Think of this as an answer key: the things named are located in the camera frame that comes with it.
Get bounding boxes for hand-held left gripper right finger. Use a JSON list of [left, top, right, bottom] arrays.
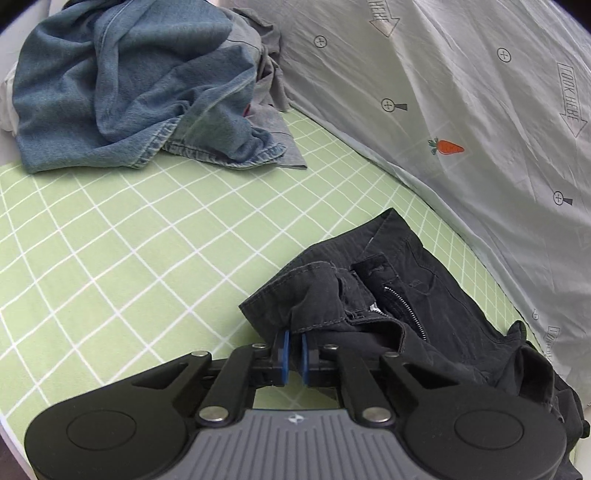
[[299, 333, 463, 428]]

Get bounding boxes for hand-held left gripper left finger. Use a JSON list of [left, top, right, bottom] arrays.
[[124, 330, 292, 426]]

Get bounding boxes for black pants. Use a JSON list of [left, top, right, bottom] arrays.
[[239, 208, 585, 480]]

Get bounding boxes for green checked bed sheet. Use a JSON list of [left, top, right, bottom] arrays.
[[0, 108, 555, 462]]

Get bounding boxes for grey garment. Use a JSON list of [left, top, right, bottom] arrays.
[[230, 6, 309, 171]]

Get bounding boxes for blue denim garment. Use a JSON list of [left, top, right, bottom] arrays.
[[13, 0, 287, 174]]

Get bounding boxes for pale carrot print blanket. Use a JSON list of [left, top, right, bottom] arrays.
[[235, 0, 591, 409]]

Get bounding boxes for white cloth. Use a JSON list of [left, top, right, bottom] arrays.
[[0, 74, 20, 136]]

